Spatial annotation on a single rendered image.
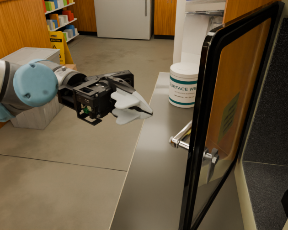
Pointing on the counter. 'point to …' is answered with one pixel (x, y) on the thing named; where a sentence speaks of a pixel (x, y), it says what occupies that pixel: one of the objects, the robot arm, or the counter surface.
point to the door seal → (237, 33)
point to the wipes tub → (183, 84)
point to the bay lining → (277, 105)
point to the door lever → (182, 138)
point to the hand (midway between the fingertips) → (149, 110)
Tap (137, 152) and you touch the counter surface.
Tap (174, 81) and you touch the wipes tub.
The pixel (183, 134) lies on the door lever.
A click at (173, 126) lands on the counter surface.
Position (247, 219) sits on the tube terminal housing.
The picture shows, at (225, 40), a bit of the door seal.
